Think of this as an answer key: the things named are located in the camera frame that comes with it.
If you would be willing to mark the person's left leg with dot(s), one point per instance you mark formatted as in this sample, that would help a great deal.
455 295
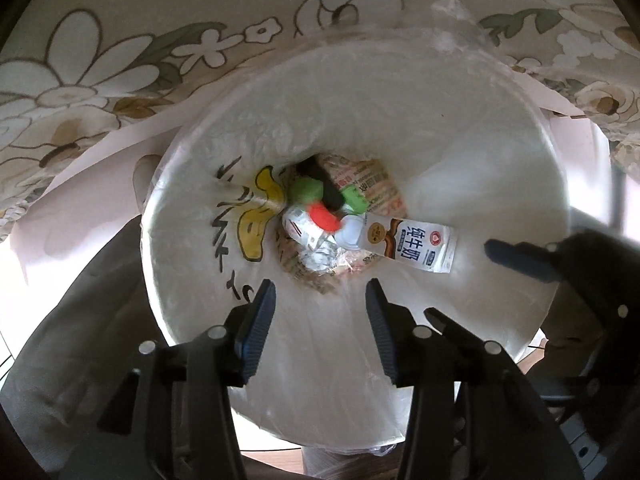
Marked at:
75 310

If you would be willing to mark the floral tablecloth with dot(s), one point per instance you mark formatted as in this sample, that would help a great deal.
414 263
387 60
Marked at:
150 10

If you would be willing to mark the crumpled foil wrapper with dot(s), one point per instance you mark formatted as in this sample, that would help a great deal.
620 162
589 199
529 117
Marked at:
320 260

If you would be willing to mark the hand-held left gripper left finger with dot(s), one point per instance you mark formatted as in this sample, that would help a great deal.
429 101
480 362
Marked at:
257 330

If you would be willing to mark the red cap crushed bottle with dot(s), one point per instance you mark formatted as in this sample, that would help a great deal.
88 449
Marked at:
300 227

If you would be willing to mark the white plastic bottle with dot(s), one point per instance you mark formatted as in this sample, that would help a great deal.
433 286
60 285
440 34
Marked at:
350 232

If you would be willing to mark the grey table leg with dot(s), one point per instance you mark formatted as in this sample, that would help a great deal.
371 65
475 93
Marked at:
617 185

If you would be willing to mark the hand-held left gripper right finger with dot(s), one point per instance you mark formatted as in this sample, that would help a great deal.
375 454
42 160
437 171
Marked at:
382 335

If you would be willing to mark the black plastic stick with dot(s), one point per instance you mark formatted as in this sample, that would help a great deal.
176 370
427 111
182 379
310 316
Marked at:
327 187

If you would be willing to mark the white milk carton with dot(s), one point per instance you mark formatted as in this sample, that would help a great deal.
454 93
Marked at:
415 245

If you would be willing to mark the green plastic piece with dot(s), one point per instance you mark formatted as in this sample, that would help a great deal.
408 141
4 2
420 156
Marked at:
305 191
356 200

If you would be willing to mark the white lined waste bin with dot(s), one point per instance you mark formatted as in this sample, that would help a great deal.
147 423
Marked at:
400 110

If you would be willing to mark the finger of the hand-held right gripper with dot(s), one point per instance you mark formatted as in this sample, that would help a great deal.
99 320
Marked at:
442 322
520 257

